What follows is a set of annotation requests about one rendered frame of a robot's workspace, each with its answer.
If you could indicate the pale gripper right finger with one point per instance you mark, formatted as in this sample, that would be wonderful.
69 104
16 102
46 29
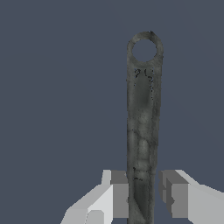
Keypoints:
192 201

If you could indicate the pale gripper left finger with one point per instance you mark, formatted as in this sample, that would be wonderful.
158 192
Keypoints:
105 198

